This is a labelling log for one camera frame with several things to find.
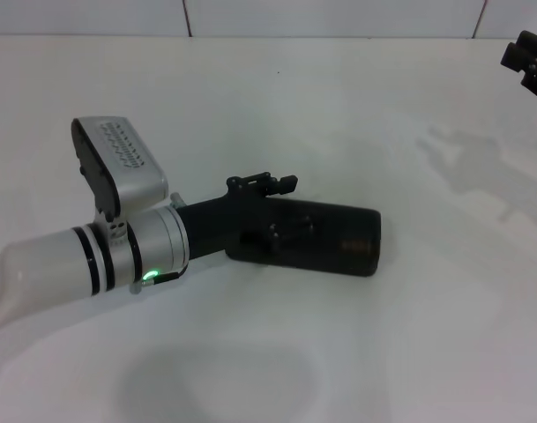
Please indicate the black glasses case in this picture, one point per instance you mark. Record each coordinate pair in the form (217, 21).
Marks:
(338, 238)

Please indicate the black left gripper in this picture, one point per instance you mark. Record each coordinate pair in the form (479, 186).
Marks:
(215, 224)

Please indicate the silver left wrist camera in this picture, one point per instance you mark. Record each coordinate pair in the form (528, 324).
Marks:
(131, 163)

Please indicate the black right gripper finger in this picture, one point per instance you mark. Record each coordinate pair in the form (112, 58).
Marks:
(534, 39)
(517, 57)

